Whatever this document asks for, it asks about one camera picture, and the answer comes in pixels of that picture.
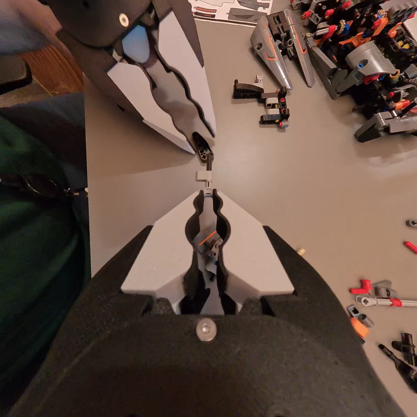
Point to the small grey lego assembly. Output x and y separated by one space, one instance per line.
210 252

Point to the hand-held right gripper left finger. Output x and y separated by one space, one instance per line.
159 260

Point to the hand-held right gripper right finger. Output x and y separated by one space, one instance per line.
257 260

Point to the black curved lego panel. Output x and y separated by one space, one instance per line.
202 148

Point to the grey oval two-hole lego piece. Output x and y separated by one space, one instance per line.
412 223

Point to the black white lego sub-assembly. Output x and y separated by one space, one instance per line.
260 101

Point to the white sticker sheet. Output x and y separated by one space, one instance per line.
231 9

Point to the partly built lego car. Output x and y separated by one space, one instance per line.
365 65

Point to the pile of loose lego pieces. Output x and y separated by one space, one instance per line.
384 303

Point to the person's left forearm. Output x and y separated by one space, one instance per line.
19 29

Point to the black lego axle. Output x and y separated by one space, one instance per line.
209 164

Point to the light grey lego joint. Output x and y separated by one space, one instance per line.
208 190

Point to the person's green shirt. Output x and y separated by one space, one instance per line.
32 228

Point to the red lego pin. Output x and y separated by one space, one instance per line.
410 246

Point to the white lego connector block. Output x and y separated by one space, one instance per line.
204 176

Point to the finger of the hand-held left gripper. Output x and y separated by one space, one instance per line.
136 94
185 55

